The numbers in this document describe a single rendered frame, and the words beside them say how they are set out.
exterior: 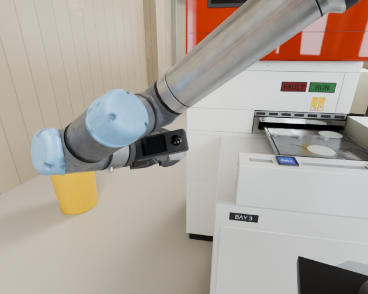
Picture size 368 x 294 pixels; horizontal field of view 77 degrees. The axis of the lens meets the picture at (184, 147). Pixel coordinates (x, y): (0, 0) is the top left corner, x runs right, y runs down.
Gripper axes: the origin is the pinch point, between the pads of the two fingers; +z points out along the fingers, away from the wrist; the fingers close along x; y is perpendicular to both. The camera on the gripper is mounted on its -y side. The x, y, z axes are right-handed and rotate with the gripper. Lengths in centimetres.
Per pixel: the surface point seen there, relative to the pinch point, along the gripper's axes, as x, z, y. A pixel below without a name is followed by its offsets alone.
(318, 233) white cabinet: 33.5, 30.9, -20.2
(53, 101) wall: -111, 72, 207
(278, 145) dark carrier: 3, 50, -12
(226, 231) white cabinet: 28.1, 19.5, 4.4
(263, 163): 9.2, 18.0, -14.0
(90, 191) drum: -1, 60, 145
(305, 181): 16.6, 22.2, -22.6
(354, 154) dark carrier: 13, 59, -36
